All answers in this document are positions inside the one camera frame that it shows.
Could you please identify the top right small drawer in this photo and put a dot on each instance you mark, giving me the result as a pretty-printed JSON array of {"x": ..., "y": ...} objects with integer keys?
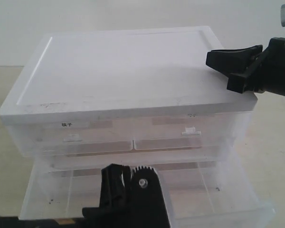
[{"x": 184, "y": 131}]

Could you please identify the translucent white drawer cabinet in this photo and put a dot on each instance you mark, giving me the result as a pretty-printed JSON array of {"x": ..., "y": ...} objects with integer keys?
[{"x": 123, "y": 74}]

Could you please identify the wide drawer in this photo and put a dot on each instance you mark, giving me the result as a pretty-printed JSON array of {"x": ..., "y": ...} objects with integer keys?
[{"x": 207, "y": 187}]

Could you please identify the left gripper, white black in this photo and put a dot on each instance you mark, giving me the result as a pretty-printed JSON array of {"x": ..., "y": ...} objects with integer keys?
[{"x": 129, "y": 198}]

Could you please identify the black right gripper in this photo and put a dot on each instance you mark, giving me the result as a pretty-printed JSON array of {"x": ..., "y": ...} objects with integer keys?
[{"x": 266, "y": 72}]

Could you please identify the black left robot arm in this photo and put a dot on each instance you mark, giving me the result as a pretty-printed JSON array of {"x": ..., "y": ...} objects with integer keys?
[{"x": 72, "y": 222}]

